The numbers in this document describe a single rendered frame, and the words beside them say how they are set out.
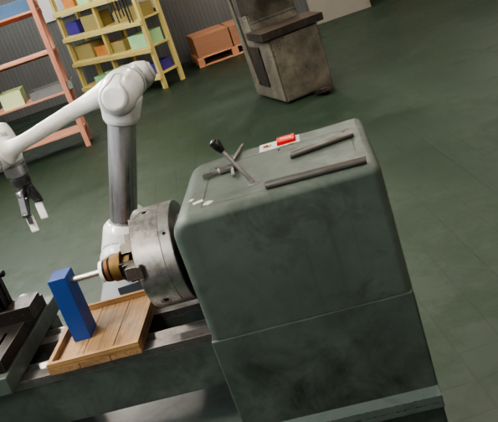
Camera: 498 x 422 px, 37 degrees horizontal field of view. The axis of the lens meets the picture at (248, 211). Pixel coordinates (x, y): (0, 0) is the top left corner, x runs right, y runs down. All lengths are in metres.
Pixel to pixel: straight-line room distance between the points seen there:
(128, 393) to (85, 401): 0.14
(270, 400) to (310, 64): 6.30
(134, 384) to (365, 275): 0.80
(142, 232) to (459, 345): 1.71
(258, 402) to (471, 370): 1.22
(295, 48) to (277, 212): 6.28
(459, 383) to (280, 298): 1.27
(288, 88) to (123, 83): 5.78
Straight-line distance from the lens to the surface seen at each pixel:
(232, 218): 2.03
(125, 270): 2.24
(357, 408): 2.32
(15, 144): 2.79
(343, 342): 2.21
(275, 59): 8.16
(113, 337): 2.43
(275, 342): 2.21
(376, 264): 2.10
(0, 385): 2.43
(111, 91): 2.53
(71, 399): 2.47
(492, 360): 3.32
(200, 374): 2.35
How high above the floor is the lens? 1.92
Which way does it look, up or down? 20 degrees down
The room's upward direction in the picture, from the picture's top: 19 degrees counter-clockwise
